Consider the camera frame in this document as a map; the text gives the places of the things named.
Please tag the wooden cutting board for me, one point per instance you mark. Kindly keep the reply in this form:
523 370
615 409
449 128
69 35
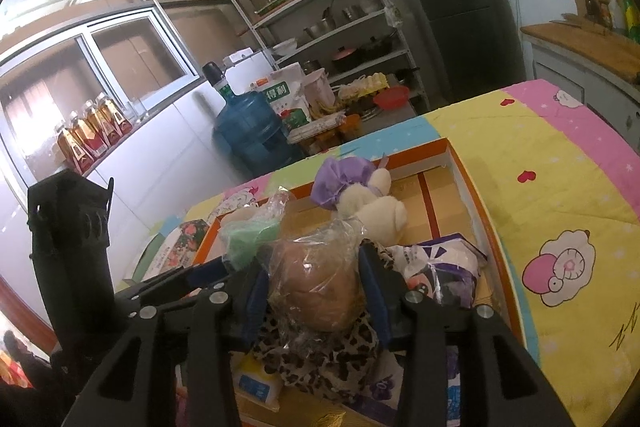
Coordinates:
585 47

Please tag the pot with pink lid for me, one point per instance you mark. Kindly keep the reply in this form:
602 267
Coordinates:
346 61

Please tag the green item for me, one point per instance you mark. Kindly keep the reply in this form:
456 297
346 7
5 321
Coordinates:
245 247

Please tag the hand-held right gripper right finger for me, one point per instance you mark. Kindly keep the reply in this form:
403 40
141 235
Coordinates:
375 297

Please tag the orange oil bottle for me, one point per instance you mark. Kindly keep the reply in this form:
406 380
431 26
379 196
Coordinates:
75 149
104 126
116 117
90 137

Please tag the metal shelf rack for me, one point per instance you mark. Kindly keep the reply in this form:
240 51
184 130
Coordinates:
385 7

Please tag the steel bowls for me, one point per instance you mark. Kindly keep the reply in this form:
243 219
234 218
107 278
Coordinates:
320 28

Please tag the white appliance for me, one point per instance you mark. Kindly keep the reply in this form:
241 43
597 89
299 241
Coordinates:
247 64

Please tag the white purple plastic bag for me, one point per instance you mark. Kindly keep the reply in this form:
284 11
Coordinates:
450 267

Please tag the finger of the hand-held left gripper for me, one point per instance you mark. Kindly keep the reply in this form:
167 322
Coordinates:
212 272
170 297

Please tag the white kitchen cabinet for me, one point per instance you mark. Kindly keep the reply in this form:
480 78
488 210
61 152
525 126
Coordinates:
565 82

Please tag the pink plastic container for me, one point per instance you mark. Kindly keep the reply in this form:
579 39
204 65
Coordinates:
319 91

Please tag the blue water jug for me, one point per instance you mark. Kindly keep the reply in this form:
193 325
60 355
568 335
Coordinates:
250 127

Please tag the white plastic bottle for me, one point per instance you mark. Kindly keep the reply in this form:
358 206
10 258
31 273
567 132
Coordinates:
616 12

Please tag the aluminium sliding window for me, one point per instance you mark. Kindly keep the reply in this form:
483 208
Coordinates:
85 37

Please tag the white bowl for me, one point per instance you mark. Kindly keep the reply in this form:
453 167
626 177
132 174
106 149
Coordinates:
284 48

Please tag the white flour bag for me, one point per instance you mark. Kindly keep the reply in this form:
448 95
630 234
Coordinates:
285 99

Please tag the orange cardboard box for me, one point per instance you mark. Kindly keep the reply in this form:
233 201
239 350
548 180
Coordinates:
435 187

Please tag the egg tray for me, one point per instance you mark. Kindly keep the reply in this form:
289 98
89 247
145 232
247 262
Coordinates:
365 86

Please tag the white plush toy purple hat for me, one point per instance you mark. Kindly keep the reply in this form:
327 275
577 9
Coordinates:
380 217

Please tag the yellow white packet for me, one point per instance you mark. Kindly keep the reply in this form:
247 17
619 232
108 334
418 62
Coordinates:
257 382

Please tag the clear drinking glass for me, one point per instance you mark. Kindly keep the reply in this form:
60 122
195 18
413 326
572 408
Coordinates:
136 111

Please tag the leopard print cloth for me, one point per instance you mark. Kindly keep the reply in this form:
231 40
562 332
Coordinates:
310 367

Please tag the bread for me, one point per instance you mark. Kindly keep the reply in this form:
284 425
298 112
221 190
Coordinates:
315 277

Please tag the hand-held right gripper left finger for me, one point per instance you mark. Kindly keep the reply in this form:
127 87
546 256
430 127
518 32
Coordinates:
255 302

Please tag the dark sauce bottle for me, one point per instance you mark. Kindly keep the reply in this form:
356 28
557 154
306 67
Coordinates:
603 7

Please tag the brown sauce bottle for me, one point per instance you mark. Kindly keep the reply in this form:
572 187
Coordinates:
591 7

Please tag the pack of dried noodles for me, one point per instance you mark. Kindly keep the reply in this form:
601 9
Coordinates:
317 128

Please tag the red plastic basin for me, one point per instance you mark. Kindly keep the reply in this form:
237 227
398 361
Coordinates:
392 99

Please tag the dark grey refrigerator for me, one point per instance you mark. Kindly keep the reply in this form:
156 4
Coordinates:
450 7

